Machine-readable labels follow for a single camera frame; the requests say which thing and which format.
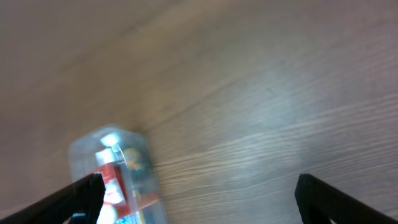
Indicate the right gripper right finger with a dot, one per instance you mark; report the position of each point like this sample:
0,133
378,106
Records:
319,202

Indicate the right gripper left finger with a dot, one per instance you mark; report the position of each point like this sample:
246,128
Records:
79,202

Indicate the red white medicine box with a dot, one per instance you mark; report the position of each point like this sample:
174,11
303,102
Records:
115,193

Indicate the clear plastic container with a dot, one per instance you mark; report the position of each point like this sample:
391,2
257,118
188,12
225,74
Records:
88,153

